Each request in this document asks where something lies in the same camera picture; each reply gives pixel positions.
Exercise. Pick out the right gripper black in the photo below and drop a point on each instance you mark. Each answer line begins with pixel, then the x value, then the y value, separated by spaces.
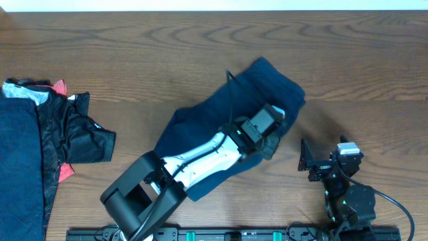
pixel 307 163

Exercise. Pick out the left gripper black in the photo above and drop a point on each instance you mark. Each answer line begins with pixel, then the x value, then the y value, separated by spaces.
pixel 273 150

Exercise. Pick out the navy blue t-shirt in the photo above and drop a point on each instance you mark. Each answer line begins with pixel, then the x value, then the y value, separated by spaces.
pixel 260 83

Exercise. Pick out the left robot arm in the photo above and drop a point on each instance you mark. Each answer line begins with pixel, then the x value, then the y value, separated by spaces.
pixel 153 187

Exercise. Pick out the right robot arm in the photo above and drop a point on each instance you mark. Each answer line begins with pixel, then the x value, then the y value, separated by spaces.
pixel 350 206

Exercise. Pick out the black patterned garment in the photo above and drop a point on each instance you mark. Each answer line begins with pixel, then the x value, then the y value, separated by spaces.
pixel 68 136

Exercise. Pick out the red garment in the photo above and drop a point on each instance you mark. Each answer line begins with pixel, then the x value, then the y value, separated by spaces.
pixel 59 87

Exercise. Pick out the navy blue folded garment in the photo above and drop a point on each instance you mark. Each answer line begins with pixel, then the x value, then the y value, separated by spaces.
pixel 21 181

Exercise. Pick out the white grey garment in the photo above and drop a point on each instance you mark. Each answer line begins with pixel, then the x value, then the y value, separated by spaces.
pixel 15 91

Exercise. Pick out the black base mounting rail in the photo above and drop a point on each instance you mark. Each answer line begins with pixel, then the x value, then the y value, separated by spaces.
pixel 288 234

